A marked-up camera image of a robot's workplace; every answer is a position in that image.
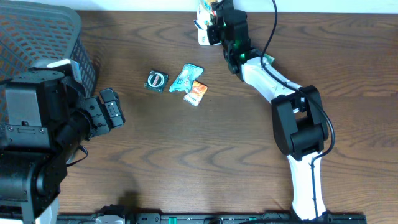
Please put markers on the white blue snack bag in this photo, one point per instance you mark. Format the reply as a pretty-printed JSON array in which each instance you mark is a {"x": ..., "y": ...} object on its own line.
[{"x": 205, "y": 12}]

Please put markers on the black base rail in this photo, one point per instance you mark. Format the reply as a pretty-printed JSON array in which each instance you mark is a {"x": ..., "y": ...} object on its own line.
[{"x": 117, "y": 214}]

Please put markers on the orange white tissue pack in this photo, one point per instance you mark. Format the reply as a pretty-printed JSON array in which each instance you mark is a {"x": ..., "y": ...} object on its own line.
[{"x": 196, "y": 94}]

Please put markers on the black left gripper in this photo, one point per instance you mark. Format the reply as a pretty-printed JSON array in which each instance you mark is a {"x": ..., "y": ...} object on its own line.
[{"x": 101, "y": 113}]

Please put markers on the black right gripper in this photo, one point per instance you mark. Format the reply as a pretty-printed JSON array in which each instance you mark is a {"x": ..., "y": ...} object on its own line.
[{"x": 211, "y": 28}]

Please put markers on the green white tissue pack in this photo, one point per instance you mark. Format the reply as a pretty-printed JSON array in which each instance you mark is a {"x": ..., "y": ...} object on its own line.
[{"x": 269, "y": 59}]

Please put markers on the white barcode scanner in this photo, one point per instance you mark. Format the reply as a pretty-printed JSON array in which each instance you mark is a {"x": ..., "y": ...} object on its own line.
[{"x": 203, "y": 37}]

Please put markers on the grey plastic mesh basket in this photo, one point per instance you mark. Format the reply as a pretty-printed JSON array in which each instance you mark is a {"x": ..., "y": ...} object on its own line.
[{"x": 34, "y": 35}]

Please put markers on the teal snack packet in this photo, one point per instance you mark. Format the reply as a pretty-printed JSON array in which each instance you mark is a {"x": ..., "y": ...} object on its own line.
[{"x": 185, "y": 79}]

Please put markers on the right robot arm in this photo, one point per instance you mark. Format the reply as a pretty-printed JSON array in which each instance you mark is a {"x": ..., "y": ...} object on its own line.
[{"x": 300, "y": 124}]

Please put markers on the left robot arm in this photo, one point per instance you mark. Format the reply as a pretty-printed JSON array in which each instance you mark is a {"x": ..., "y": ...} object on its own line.
[{"x": 34, "y": 162}]

